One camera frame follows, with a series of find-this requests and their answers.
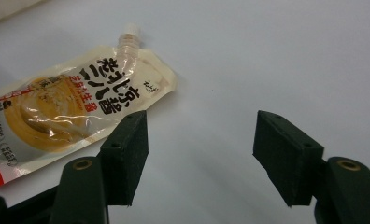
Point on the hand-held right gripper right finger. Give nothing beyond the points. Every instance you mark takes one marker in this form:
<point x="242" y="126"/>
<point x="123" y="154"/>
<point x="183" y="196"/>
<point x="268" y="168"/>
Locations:
<point x="282" y="161"/>

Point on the cream spouted sauce pouch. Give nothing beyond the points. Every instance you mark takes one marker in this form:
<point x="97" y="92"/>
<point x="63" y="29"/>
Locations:
<point x="64" y="109"/>

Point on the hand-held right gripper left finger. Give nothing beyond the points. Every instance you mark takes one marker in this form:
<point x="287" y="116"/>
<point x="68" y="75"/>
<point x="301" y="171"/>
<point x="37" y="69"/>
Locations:
<point x="124" y="161"/>

